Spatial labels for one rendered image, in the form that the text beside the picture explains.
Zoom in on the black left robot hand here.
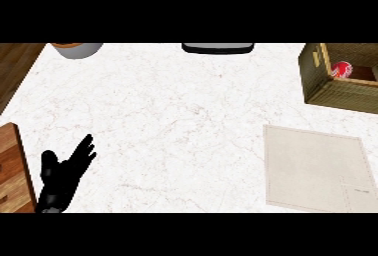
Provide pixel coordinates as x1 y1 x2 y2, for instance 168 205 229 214
34 133 99 212

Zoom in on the beige cloth placemat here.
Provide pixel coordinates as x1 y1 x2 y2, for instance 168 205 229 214
262 124 378 213

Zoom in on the olive wicker basket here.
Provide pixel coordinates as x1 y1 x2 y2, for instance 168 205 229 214
296 43 378 115

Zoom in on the red can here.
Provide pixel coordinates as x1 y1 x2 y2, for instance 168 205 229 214
329 60 354 79

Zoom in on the brown wooden cutting board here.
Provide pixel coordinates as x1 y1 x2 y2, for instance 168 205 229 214
0 121 38 214

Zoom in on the grey pot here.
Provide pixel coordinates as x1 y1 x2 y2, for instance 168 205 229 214
50 43 104 60

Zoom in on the black and grey appliance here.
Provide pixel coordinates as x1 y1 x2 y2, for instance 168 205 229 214
180 43 257 56

